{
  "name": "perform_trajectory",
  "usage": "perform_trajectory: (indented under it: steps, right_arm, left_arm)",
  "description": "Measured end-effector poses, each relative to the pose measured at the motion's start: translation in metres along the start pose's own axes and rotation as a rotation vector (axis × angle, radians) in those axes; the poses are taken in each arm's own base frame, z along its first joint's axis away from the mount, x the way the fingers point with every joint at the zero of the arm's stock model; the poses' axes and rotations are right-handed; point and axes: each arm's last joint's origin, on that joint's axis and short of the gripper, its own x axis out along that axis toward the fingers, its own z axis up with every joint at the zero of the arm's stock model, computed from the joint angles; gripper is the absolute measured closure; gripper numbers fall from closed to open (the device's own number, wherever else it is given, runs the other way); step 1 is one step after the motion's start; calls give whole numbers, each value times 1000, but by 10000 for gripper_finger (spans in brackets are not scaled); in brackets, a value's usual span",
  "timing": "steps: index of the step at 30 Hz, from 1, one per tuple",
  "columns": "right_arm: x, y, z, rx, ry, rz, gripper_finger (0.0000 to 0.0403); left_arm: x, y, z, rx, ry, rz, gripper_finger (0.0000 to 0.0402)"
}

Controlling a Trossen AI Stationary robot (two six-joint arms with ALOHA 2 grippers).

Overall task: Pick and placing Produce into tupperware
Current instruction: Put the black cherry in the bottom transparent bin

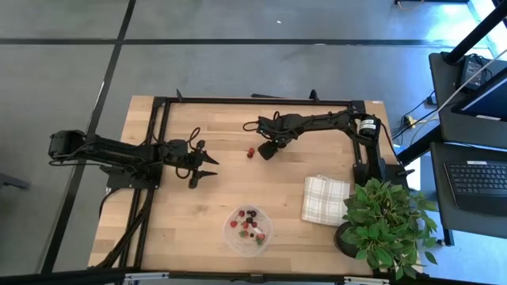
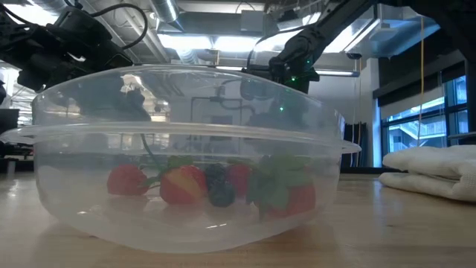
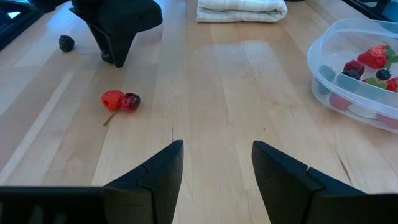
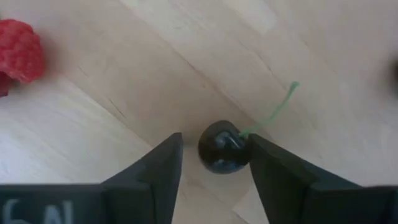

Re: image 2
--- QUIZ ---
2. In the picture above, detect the black curtain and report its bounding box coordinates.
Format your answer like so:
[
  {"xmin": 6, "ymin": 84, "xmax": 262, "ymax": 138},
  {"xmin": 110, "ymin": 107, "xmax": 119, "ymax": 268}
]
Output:
[{"xmin": 341, "ymin": 121, "xmax": 368, "ymax": 169}]

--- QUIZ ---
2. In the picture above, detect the red cherry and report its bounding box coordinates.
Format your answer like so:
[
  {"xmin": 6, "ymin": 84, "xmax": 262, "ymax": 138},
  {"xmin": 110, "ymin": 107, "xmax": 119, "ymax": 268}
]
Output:
[{"xmin": 227, "ymin": 163, "xmax": 254, "ymax": 198}]

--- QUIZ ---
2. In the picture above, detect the folded white checked towel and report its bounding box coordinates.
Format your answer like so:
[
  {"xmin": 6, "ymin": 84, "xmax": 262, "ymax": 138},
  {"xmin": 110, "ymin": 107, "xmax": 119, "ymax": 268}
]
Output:
[{"xmin": 378, "ymin": 144, "xmax": 476, "ymax": 204}]

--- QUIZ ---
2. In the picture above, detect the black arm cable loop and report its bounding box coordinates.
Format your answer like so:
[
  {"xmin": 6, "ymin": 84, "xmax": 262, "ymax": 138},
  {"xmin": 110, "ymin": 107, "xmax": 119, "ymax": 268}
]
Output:
[{"xmin": 62, "ymin": 0, "xmax": 149, "ymax": 51}]

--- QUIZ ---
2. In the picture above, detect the black metal table frame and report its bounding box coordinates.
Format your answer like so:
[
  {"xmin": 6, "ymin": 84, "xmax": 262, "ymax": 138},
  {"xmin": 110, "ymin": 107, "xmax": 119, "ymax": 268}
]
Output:
[{"xmin": 340, "ymin": 166, "xmax": 407, "ymax": 175}]

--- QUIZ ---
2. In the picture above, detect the long ceiling light bar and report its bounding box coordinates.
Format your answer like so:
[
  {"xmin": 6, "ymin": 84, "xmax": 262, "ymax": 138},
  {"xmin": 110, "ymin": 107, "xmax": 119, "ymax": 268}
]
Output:
[{"xmin": 213, "ymin": 65, "xmax": 361, "ymax": 78}]

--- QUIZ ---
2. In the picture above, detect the large window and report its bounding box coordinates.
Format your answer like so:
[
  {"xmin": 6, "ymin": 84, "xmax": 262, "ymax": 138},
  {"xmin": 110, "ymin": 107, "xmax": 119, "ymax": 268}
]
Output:
[{"xmin": 381, "ymin": 74, "xmax": 470, "ymax": 154}]

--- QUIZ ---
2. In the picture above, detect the yellow hanging cable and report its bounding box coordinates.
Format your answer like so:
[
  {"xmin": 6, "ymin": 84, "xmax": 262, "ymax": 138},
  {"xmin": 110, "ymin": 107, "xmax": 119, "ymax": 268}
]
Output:
[{"xmin": 416, "ymin": 16, "xmax": 425, "ymax": 147}]

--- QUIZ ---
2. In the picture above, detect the clear plastic tupperware container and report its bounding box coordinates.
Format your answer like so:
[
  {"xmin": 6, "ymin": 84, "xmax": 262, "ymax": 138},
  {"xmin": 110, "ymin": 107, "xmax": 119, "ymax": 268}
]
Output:
[{"xmin": 0, "ymin": 63, "xmax": 362, "ymax": 255}]

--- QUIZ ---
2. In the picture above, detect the silver rectangular ceiling duct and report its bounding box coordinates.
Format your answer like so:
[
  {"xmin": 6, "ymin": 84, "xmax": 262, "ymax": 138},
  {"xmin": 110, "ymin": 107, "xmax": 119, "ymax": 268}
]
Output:
[{"xmin": 323, "ymin": 14, "xmax": 442, "ymax": 60}]

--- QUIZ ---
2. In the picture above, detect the red strawberry with green leaves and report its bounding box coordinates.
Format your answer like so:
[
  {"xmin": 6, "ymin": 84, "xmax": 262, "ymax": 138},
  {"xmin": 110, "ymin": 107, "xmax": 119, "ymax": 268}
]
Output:
[{"xmin": 245, "ymin": 154, "xmax": 317, "ymax": 220}]

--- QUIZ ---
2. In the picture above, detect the dark background desk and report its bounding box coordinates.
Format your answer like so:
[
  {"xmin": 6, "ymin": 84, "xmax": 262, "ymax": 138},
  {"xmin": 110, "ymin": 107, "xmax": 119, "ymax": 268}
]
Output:
[{"xmin": 0, "ymin": 141, "xmax": 36, "ymax": 175}]

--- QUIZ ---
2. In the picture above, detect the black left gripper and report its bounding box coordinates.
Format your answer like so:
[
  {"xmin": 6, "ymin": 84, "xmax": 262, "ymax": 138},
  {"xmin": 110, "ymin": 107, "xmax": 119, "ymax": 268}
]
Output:
[{"xmin": 16, "ymin": 7, "xmax": 152, "ymax": 122}]

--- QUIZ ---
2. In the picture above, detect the black background monitor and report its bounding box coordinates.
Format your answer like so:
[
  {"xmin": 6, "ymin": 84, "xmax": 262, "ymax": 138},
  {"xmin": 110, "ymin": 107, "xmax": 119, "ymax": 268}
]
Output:
[{"xmin": 0, "ymin": 108, "xmax": 20, "ymax": 135}]

